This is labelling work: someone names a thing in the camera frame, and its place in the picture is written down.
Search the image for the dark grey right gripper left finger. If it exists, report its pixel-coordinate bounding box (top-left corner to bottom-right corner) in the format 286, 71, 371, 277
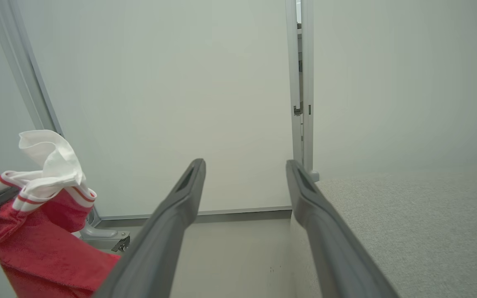
93, 158, 207, 298

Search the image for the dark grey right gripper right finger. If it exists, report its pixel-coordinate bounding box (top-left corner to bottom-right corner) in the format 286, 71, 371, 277
285, 159, 401, 298

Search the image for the red garment with white trim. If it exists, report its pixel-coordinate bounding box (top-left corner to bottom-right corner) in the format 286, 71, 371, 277
0, 130, 121, 298

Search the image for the black caster wheel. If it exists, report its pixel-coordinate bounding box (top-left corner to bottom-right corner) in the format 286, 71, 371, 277
111, 235, 130, 253

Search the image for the grey partition post with foot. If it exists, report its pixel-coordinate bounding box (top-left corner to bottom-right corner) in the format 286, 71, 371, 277
0, 0, 130, 253

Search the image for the grey double partition post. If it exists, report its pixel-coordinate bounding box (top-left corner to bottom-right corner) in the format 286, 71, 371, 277
285, 0, 320, 183

